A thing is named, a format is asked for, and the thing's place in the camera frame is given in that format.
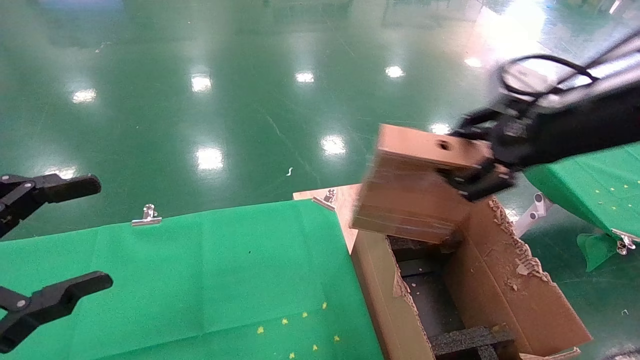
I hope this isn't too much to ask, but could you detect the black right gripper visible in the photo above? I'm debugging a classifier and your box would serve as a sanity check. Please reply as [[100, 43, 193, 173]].
[[439, 82, 640, 203]]

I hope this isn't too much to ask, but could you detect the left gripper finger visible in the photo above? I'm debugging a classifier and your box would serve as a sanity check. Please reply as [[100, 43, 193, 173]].
[[0, 173, 102, 238], [0, 271, 114, 353]]

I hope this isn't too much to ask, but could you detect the small brown cardboard box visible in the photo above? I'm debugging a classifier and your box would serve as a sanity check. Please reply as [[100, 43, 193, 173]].
[[351, 123, 496, 244]]

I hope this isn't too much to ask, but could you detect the large open brown carton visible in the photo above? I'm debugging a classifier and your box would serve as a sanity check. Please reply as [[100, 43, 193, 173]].
[[292, 184, 593, 360]]

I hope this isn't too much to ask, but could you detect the white table leg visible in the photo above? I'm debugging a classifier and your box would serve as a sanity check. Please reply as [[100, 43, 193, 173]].
[[512, 192, 553, 238]]

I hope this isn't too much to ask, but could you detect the silver binder clip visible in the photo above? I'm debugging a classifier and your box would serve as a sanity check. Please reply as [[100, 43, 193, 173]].
[[312, 189, 337, 211], [131, 204, 163, 227], [612, 229, 637, 256]]

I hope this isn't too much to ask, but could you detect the green cloth side table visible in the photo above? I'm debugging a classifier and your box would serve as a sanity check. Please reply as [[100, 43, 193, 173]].
[[522, 141, 640, 273]]

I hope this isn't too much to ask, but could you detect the large green table cloth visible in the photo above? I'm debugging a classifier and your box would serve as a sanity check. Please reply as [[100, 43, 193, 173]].
[[0, 199, 386, 360]]

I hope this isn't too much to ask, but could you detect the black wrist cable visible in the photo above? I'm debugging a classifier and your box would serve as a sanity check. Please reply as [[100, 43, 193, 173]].
[[499, 54, 599, 99]]

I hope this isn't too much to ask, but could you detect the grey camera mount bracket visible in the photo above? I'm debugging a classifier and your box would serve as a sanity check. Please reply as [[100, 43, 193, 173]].
[[542, 30, 640, 108]]

